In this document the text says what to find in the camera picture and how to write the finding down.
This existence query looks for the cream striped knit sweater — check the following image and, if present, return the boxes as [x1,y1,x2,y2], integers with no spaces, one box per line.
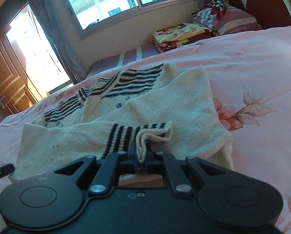
[13,63,233,181]

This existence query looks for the brown wooden door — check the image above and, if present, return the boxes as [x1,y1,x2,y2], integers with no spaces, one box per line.
[0,31,43,116]

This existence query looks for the striped mattress cover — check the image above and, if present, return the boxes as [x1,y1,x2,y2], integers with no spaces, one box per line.
[87,42,158,78]

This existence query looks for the yellow red folded blanket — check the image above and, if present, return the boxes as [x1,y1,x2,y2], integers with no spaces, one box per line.
[152,23,215,53]

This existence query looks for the pink floral bed sheet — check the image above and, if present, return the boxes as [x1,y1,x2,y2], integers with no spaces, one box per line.
[0,27,291,233]

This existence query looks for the striped red grey pillow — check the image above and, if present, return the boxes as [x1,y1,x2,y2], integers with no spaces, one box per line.
[192,4,262,35]

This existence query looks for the red gift bow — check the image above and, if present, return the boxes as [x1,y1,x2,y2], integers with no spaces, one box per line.
[209,0,227,19]

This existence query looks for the grey left curtain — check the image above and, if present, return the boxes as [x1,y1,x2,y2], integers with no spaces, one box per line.
[27,0,87,84]

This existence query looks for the red white scalloped headboard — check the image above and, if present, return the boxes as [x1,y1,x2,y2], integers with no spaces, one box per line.
[227,0,291,30]

